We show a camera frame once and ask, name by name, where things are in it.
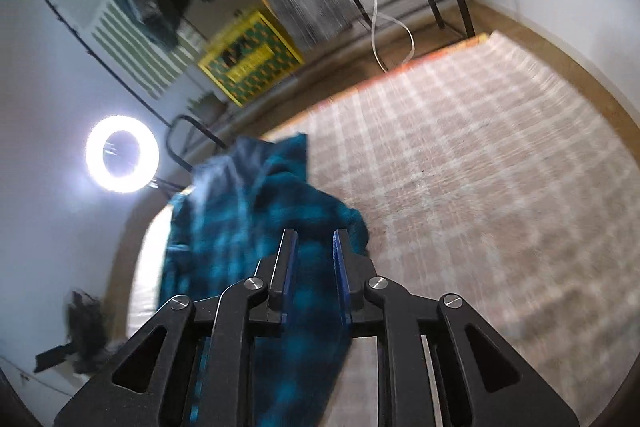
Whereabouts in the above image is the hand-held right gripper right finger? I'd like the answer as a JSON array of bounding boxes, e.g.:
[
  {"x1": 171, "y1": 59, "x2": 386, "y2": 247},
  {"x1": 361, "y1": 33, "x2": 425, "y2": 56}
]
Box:
[{"x1": 332, "y1": 228, "x2": 581, "y2": 427}]

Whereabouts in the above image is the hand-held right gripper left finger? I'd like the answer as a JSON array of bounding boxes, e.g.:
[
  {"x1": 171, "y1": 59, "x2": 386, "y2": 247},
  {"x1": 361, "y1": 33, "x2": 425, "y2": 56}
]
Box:
[{"x1": 52, "y1": 228, "x2": 301, "y2": 427}]

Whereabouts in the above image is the teal plaid fleece jacket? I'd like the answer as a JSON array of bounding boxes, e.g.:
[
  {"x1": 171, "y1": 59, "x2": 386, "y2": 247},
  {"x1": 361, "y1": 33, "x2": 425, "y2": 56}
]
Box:
[{"x1": 159, "y1": 133, "x2": 371, "y2": 427}]

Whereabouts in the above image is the black metal clothes rack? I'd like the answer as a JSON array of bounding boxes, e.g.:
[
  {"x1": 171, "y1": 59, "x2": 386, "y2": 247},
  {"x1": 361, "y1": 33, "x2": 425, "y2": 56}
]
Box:
[{"x1": 40, "y1": 0, "x2": 476, "y2": 172}]

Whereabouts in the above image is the beige checked blanket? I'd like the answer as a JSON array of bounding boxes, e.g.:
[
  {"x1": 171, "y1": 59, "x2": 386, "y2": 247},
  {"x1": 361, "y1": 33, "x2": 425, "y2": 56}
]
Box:
[{"x1": 125, "y1": 32, "x2": 618, "y2": 427}]

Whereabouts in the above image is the grey plant pot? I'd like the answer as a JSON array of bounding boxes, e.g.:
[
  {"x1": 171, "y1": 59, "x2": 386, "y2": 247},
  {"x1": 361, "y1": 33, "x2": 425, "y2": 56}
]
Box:
[{"x1": 187, "y1": 92, "x2": 226, "y2": 118}]

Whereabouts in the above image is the green and yellow box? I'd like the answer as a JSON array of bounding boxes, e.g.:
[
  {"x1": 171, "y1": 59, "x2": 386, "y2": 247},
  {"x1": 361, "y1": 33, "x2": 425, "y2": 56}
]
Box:
[{"x1": 197, "y1": 9, "x2": 306, "y2": 108}]

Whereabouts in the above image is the ring light on stand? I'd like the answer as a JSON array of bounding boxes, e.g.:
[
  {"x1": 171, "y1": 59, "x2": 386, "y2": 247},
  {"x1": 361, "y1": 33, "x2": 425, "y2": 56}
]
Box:
[{"x1": 85, "y1": 114, "x2": 161, "y2": 194}]

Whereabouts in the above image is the green striped wall hanging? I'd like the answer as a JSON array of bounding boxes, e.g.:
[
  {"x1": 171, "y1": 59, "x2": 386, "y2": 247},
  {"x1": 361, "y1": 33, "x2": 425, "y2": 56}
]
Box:
[{"x1": 90, "y1": 0, "x2": 206, "y2": 102}]

